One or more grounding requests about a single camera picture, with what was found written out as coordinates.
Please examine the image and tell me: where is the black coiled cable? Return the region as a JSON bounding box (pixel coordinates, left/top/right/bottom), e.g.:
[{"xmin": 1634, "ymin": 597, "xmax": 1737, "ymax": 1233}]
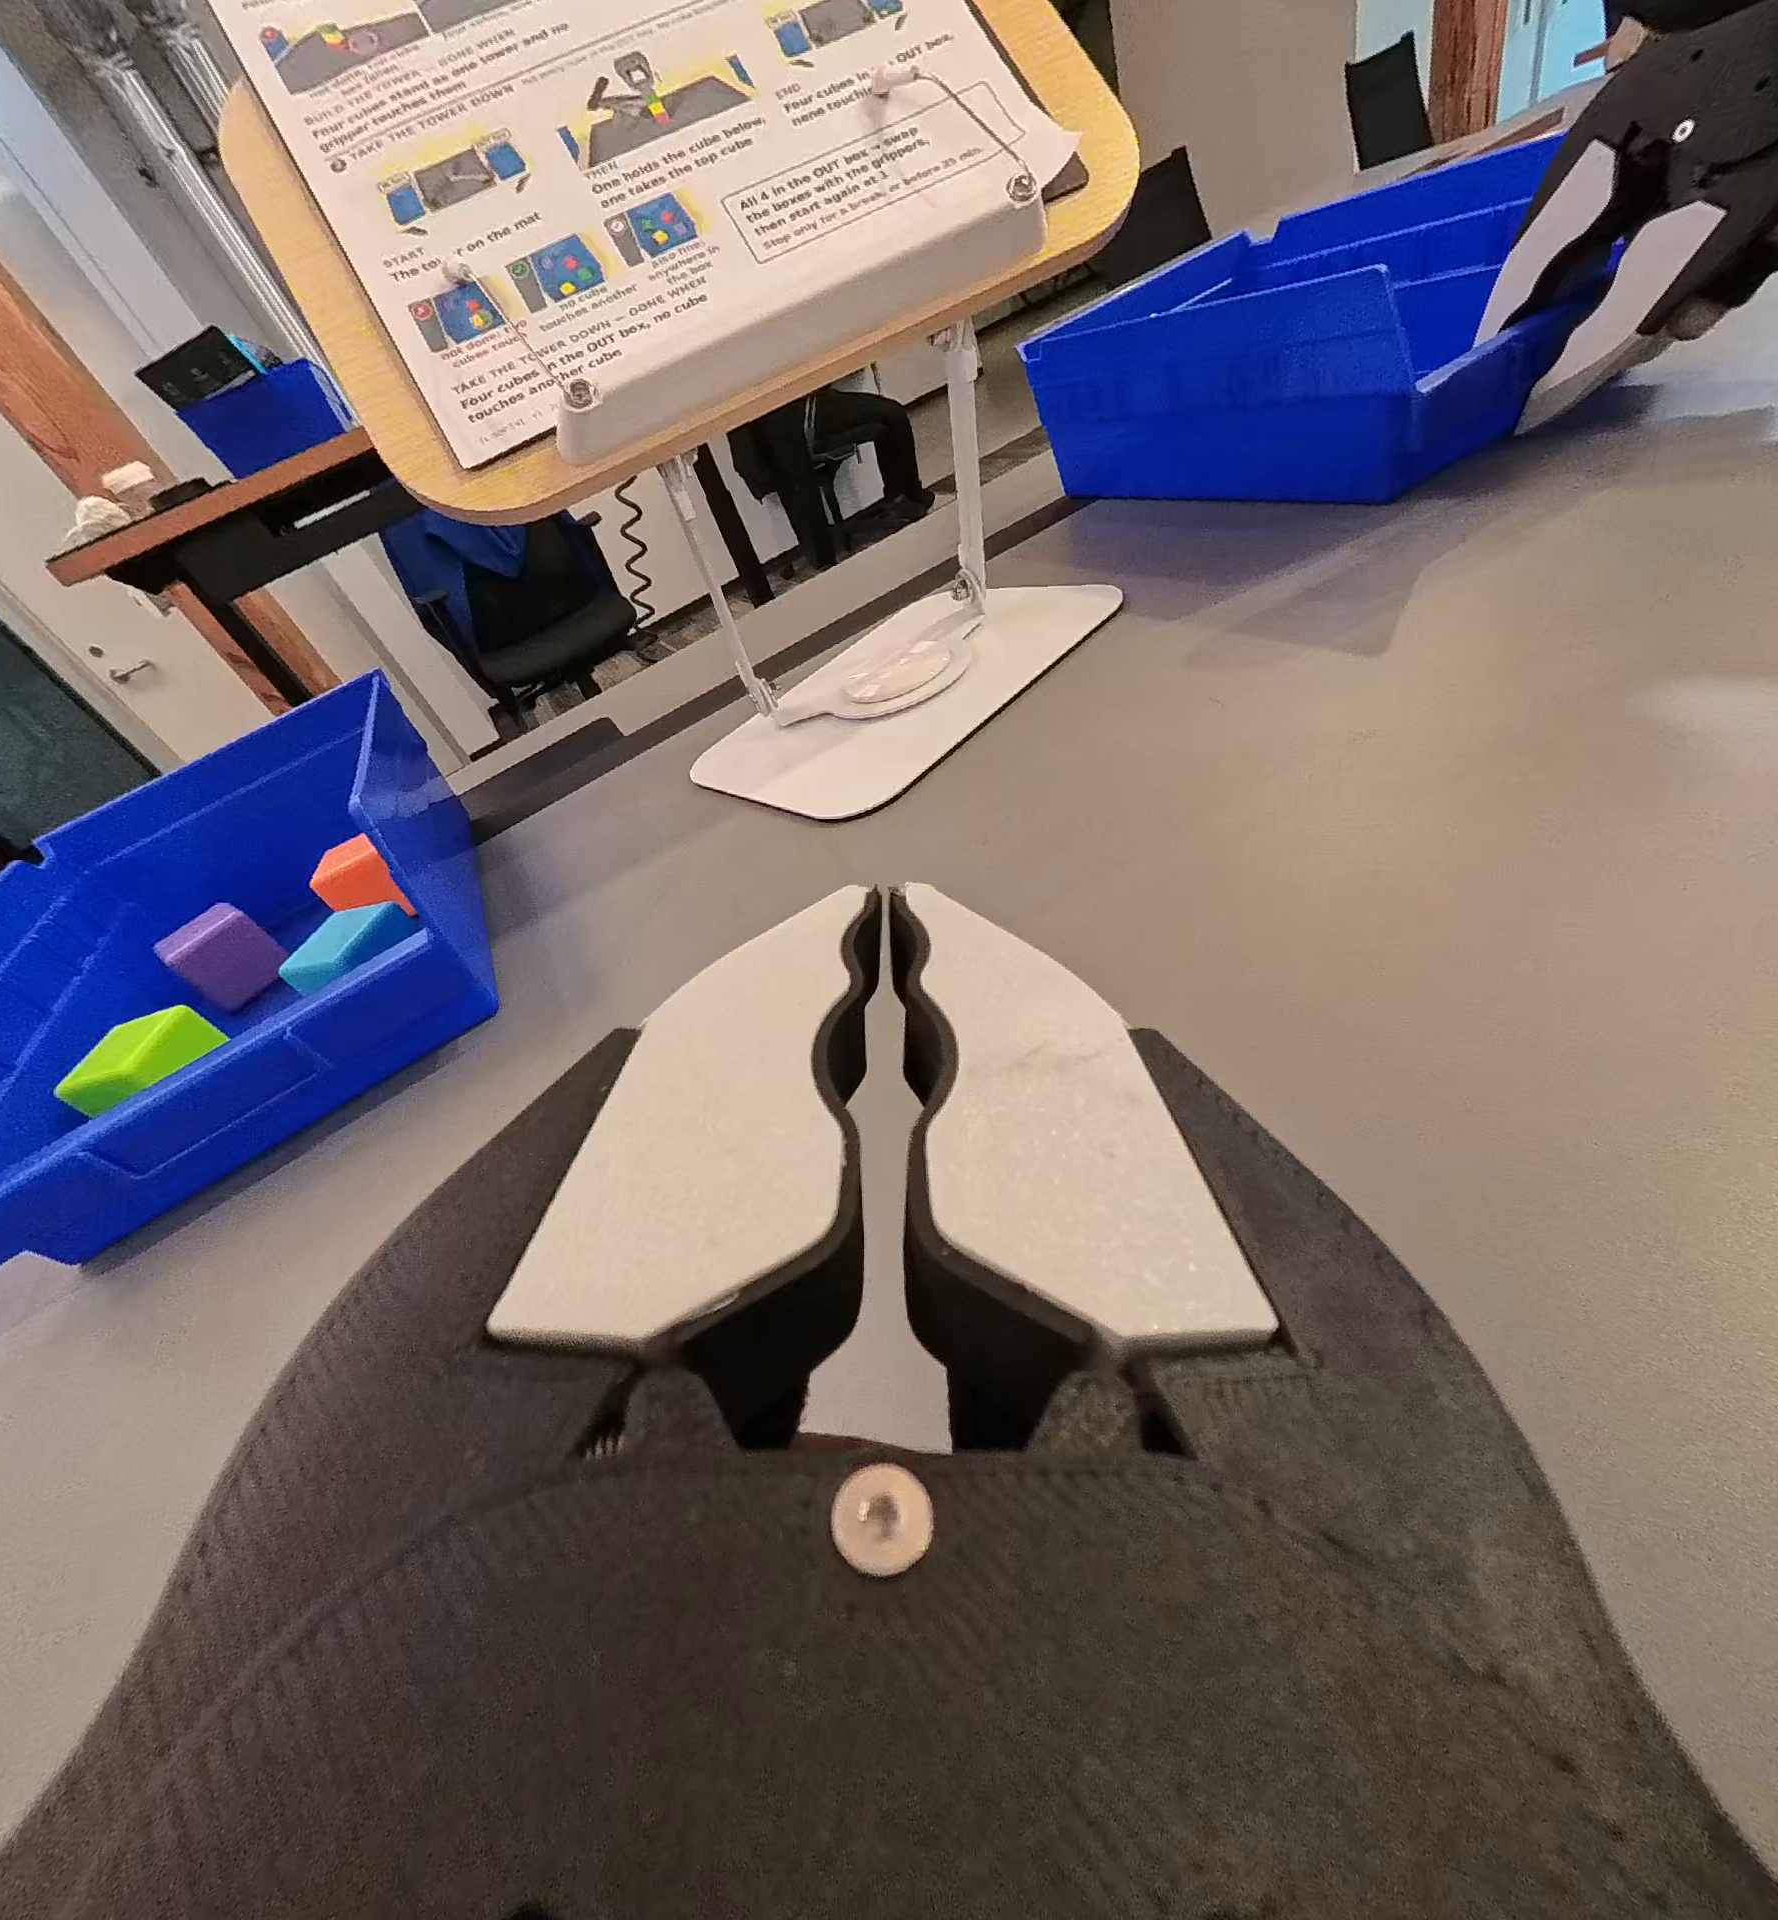
[{"xmin": 610, "ymin": 478, "xmax": 667, "ymax": 626}]

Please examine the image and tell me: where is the black office chair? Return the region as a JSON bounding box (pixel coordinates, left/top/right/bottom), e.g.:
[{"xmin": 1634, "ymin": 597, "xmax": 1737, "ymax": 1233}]
[{"xmin": 379, "ymin": 510, "xmax": 644, "ymax": 737}]

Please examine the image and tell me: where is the light blue cube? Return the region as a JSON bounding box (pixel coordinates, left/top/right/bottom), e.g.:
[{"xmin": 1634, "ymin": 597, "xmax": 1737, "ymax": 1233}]
[{"xmin": 278, "ymin": 900, "xmax": 429, "ymax": 1001}]

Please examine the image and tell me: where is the small blue bin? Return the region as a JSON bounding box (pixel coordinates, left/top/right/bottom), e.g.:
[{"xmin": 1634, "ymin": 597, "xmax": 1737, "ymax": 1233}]
[{"xmin": 173, "ymin": 353, "xmax": 367, "ymax": 479}]

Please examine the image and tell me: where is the black tablet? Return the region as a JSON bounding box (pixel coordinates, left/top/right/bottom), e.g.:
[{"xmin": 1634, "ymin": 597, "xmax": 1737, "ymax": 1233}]
[{"xmin": 135, "ymin": 321, "xmax": 278, "ymax": 404}]

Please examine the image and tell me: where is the purple cube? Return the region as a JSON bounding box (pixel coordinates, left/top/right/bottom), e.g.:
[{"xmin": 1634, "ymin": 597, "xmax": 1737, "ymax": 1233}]
[{"xmin": 153, "ymin": 903, "xmax": 291, "ymax": 1012}]

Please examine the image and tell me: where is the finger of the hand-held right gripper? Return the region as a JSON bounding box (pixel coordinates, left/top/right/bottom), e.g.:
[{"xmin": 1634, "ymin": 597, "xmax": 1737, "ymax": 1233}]
[
  {"xmin": 1521, "ymin": 204, "xmax": 1731, "ymax": 437},
  {"xmin": 1475, "ymin": 136, "xmax": 1655, "ymax": 345}
]

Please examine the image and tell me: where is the silver duct pipe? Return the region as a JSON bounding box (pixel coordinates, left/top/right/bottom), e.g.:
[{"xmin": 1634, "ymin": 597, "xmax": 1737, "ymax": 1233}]
[
  {"xmin": 153, "ymin": 0, "xmax": 306, "ymax": 362},
  {"xmin": 87, "ymin": 45, "xmax": 215, "ymax": 272}
]

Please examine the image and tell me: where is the orange cube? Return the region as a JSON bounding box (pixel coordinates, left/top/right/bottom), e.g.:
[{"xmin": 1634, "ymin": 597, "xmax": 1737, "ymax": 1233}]
[{"xmin": 308, "ymin": 835, "xmax": 419, "ymax": 920}]

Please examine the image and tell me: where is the green cube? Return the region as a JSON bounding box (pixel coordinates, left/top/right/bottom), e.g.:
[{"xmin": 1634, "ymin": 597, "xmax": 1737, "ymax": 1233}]
[{"xmin": 55, "ymin": 1003, "xmax": 231, "ymax": 1118}]

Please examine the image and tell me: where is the printed instruction sheet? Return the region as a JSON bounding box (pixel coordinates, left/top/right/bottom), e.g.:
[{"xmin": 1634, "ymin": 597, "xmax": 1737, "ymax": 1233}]
[{"xmin": 208, "ymin": 0, "xmax": 1087, "ymax": 470}]

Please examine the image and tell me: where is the blue jacket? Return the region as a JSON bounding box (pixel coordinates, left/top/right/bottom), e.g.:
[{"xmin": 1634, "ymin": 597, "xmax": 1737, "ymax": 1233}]
[{"xmin": 379, "ymin": 516, "xmax": 531, "ymax": 631}]

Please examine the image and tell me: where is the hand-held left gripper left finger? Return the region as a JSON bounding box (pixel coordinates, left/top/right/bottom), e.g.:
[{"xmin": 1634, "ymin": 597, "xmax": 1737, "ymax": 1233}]
[{"xmin": 487, "ymin": 886, "xmax": 888, "ymax": 1454}]

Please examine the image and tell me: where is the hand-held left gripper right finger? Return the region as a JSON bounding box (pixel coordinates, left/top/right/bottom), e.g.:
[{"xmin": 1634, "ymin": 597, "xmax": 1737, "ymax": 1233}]
[{"xmin": 888, "ymin": 881, "xmax": 1285, "ymax": 1458}]

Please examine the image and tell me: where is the white door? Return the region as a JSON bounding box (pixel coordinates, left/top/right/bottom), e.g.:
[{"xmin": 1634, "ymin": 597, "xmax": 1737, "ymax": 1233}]
[{"xmin": 0, "ymin": 345, "xmax": 231, "ymax": 775}]

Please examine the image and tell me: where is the small white object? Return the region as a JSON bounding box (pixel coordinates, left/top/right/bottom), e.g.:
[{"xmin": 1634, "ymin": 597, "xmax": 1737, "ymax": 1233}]
[{"xmin": 68, "ymin": 466, "xmax": 157, "ymax": 549}]

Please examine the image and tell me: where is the dark background desk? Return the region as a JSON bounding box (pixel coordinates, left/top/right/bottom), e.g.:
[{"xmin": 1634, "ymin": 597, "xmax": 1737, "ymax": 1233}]
[{"xmin": 46, "ymin": 426, "xmax": 432, "ymax": 714}]

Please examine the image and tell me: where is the white wooden book stand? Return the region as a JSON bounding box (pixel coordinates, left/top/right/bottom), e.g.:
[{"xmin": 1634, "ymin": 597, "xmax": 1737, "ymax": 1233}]
[{"xmin": 217, "ymin": 0, "xmax": 1144, "ymax": 823}]

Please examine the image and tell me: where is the blue plastic bin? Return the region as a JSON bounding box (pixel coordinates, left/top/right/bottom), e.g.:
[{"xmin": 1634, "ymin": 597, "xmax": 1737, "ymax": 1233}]
[
  {"xmin": 1016, "ymin": 131, "xmax": 1677, "ymax": 504},
  {"xmin": 0, "ymin": 671, "xmax": 502, "ymax": 1284}
]

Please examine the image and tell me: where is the wooden pillar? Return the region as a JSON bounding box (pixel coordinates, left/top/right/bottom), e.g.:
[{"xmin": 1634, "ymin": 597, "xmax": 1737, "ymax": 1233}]
[
  {"xmin": 0, "ymin": 177, "xmax": 338, "ymax": 719},
  {"xmin": 1430, "ymin": 0, "xmax": 1514, "ymax": 143}
]

